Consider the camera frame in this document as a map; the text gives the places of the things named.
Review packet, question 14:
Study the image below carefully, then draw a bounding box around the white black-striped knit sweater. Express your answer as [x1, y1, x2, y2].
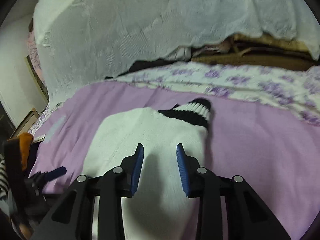
[82, 98, 211, 239]

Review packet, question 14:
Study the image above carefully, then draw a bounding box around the black dark garment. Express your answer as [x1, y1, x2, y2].
[3, 138, 29, 220]

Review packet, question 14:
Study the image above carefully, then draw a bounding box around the black white striped garment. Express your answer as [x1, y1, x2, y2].
[0, 159, 9, 200]

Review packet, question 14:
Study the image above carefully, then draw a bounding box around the orange folded garment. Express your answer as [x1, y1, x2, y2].
[18, 132, 34, 171]

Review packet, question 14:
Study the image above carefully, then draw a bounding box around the purple bed sheet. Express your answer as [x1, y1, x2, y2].
[32, 82, 319, 239]

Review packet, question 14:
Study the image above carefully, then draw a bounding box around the pink floral pillow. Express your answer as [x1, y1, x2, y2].
[27, 19, 45, 85]

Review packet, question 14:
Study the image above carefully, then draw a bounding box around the purple floral quilt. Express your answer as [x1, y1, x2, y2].
[114, 62, 319, 126]

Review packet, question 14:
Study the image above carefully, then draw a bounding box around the white lace cover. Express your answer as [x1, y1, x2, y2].
[33, 0, 319, 105]

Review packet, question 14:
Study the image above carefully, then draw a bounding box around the brown folded blankets stack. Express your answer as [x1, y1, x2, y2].
[104, 34, 319, 80]

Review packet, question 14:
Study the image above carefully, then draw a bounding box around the wooden picture frame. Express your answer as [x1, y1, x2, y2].
[10, 108, 40, 139]

